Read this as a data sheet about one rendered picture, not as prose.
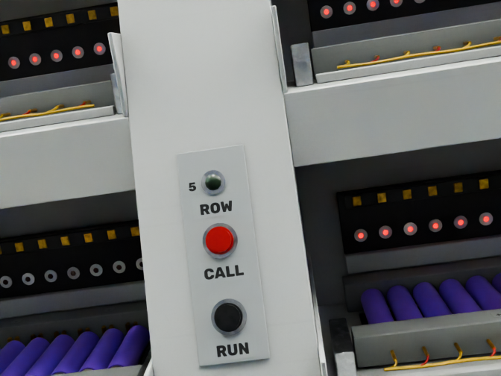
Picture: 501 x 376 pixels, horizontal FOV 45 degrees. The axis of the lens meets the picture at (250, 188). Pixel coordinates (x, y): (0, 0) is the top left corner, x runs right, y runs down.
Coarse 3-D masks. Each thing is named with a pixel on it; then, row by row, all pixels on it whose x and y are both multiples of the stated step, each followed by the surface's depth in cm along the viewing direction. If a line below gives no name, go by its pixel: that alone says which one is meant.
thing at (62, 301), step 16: (80, 288) 52; (96, 288) 52; (112, 288) 51; (128, 288) 51; (144, 288) 51; (0, 304) 52; (16, 304) 52; (32, 304) 52; (48, 304) 52; (64, 304) 52; (80, 304) 52; (96, 304) 52; (144, 368) 38
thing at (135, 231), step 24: (0, 240) 52; (24, 240) 51; (48, 240) 51; (72, 240) 51; (96, 240) 51; (120, 240) 51; (0, 264) 52; (24, 264) 52; (48, 264) 52; (72, 264) 52; (0, 288) 53; (24, 288) 53; (48, 288) 52; (72, 288) 52
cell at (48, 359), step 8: (64, 336) 48; (56, 344) 46; (64, 344) 47; (72, 344) 48; (48, 352) 45; (56, 352) 45; (64, 352) 46; (40, 360) 44; (48, 360) 44; (56, 360) 44; (32, 368) 43; (40, 368) 43; (48, 368) 43
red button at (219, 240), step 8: (208, 232) 34; (216, 232) 34; (224, 232) 34; (208, 240) 34; (216, 240) 34; (224, 240) 34; (232, 240) 34; (208, 248) 34; (216, 248) 34; (224, 248) 34
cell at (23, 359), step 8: (32, 344) 47; (40, 344) 47; (48, 344) 48; (24, 352) 46; (32, 352) 46; (40, 352) 46; (16, 360) 44; (24, 360) 44; (32, 360) 45; (8, 368) 43; (16, 368) 43; (24, 368) 44
